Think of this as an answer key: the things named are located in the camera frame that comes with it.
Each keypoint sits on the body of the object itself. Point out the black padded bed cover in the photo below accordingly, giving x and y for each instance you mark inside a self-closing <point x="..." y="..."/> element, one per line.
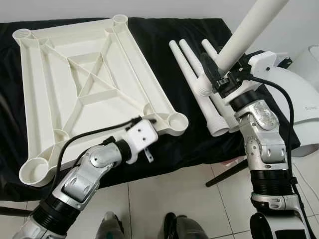
<point x="164" y="149"/>

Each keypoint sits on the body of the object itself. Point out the wall socket black plug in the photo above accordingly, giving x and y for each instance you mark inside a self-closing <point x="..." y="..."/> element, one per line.
<point x="285" y="61"/>

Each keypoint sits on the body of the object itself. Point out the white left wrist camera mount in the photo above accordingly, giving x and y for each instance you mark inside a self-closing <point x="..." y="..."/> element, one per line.
<point x="142" y="132"/>

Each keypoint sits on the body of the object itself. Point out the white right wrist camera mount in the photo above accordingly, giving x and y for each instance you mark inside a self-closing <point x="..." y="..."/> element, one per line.
<point x="261" y="62"/>

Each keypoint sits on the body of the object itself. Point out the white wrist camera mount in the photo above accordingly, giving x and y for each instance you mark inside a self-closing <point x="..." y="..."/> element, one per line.
<point x="142" y="132"/>
<point x="261" y="62"/>

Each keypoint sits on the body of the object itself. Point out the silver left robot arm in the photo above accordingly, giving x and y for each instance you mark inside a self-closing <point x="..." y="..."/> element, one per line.
<point x="89" y="169"/>

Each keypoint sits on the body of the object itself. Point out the white dome appliance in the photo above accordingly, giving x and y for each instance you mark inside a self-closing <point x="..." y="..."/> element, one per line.
<point x="304" y="94"/>

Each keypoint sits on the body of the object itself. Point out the grey robot foot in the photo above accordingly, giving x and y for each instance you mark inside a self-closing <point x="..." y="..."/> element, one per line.
<point x="184" y="229"/>
<point x="110" y="228"/>

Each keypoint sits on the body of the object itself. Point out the grey right robot foot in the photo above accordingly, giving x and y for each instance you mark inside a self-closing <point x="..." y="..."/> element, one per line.
<point x="184" y="229"/>

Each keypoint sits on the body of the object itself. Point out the white plastic table top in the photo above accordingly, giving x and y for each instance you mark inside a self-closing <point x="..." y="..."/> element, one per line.
<point x="50" y="74"/>

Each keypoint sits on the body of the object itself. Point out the white plastic table leg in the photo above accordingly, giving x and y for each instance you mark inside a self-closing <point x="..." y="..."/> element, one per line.
<point x="209" y="48"/>
<point x="249" y="35"/>
<point x="189" y="52"/>
<point x="188" y="72"/>

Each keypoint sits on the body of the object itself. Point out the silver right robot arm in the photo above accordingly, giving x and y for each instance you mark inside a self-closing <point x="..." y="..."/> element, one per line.
<point x="259" y="139"/>

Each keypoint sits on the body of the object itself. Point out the grey left robot foot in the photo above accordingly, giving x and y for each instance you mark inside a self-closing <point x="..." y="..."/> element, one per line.
<point x="110" y="228"/>

